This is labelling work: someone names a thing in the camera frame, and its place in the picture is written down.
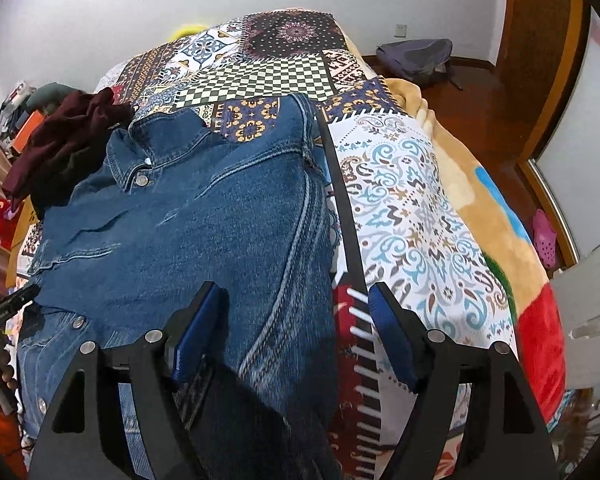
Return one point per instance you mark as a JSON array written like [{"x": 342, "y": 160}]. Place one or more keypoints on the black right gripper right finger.
[{"x": 504, "y": 437}]

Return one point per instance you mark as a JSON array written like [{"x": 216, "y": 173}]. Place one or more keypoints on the orange box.
[{"x": 24, "y": 132}]

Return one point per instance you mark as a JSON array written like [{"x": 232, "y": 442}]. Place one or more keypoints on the blue denim jacket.
[{"x": 174, "y": 205}]

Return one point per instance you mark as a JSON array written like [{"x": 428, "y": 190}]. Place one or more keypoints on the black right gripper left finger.
[{"x": 116, "y": 406}]

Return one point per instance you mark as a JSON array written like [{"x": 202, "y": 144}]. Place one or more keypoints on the wooden door frame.
[{"x": 541, "y": 52}]

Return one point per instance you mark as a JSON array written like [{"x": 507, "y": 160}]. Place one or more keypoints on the pink croc shoe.
[{"x": 544, "y": 240}]

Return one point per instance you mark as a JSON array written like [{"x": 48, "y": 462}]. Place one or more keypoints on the dark maroon garment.
[{"x": 67, "y": 147}]

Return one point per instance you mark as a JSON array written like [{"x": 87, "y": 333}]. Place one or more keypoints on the white wall socket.
[{"x": 400, "y": 31}]

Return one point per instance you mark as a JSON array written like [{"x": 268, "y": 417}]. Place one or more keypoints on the patchwork patterned bedspread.
[{"x": 233, "y": 76}]

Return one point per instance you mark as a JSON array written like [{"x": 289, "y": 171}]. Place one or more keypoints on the white cardboard box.
[{"x": 577, "y": 292}]

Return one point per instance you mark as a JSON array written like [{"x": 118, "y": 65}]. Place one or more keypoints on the purple grey backpack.
[{"x": 424, "y": 62}]

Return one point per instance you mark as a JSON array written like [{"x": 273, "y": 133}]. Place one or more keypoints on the tan cartoon fleece blanket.
[{"x": 434, "y": 227}]

